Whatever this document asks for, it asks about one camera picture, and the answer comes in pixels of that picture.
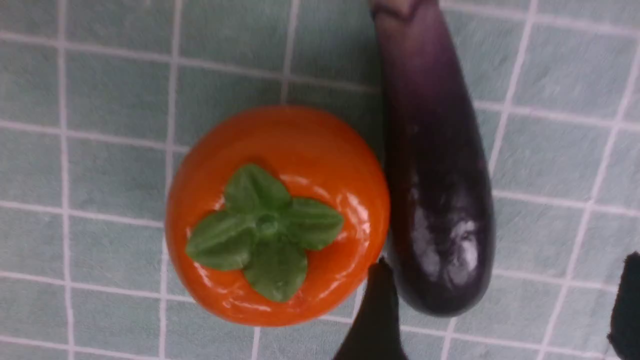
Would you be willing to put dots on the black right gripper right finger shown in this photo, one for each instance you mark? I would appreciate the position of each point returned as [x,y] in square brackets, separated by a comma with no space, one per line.
[624,333]

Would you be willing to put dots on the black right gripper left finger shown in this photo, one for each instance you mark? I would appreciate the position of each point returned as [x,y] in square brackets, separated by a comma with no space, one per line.
[375,332]

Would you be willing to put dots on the purple eggplant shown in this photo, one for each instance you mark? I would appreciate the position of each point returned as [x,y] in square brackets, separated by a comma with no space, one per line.
[442,219]

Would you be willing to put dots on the orange persimmon green leaves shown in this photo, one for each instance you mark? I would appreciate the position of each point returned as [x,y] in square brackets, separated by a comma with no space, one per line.
[275,216]

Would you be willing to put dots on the green checkered tablecloth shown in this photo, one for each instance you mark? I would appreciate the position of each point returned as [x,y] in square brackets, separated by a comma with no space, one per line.
[101,99]

